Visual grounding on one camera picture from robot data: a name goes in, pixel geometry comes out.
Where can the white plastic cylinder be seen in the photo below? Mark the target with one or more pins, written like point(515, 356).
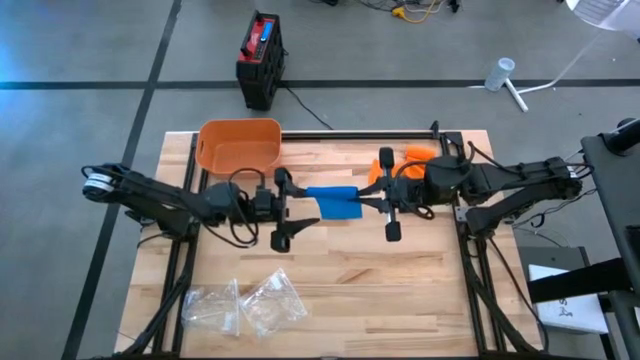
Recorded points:
point(500, 74)

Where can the white cardboard box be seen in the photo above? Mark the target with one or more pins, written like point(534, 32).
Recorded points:
point(565, 310)

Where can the clear plastic bag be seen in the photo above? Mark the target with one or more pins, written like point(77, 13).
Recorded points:
point(210, 310)
point(272, 302)

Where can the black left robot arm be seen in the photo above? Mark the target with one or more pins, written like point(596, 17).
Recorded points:
point(170, 200)

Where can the grey cabinet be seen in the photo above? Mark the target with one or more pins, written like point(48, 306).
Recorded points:
point(550, 255)

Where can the black aluminium table frame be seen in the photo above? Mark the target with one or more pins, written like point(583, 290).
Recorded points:
point(360, 135)

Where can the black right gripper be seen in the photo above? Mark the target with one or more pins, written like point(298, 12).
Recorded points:
point(405, 195)

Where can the orange elastic bandage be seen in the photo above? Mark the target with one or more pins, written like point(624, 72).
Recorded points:
point(415, 154)

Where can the white printed paper sheet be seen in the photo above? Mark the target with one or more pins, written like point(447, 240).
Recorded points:
point(610, 12)

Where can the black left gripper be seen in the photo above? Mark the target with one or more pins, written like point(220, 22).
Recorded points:
point(277, 210)

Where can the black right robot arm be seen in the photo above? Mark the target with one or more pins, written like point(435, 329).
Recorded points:
point(500, 182)

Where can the blue elastic bandage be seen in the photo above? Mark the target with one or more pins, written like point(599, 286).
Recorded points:
point(335, 205)

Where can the red and black power station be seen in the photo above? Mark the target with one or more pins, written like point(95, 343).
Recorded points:
point(260, 60)

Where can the white stand base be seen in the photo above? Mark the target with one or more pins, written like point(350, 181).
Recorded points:
point(517, 97)

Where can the orange plastic basin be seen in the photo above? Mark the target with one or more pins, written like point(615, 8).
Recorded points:
point(240, 150)

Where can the black equipment cart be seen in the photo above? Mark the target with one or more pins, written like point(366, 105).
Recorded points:
point(610, 175)

